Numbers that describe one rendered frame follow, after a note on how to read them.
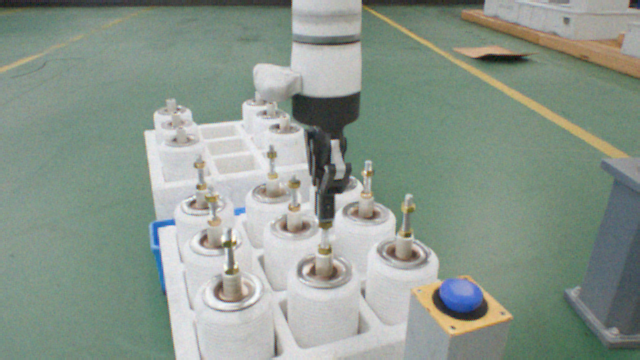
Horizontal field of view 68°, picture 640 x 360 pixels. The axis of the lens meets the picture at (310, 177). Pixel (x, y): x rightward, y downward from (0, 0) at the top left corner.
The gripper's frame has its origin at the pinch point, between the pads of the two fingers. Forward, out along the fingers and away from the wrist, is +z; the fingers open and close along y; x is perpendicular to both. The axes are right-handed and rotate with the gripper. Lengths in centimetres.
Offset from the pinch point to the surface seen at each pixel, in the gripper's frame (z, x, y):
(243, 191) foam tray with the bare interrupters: 20, 6, 47
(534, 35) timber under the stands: 29, -246, 284
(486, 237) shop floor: 35, -51, 37
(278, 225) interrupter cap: 9.6, 3.8, 12.3
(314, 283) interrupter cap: 9.6, 1.9, -2.5
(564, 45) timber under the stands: 29, -239, 241
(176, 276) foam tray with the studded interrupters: 16.9, 19.6, 13.3
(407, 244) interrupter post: 7.8, -11.6, 0.3
